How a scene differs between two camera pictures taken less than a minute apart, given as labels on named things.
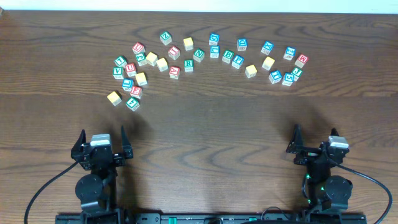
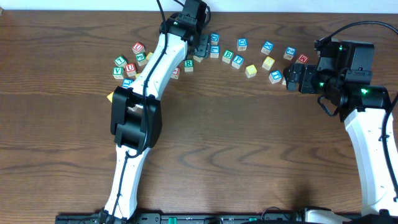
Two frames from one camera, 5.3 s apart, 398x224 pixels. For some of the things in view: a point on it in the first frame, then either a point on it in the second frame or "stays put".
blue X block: x=267 y=47 stays put
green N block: x=199 y=55 stays put
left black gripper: x=101 y=154 to x=202 y=45
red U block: x=130 y=70 stays put
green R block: x=188 y=65 stays put
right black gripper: x=311 y=150 to x=297 y=77
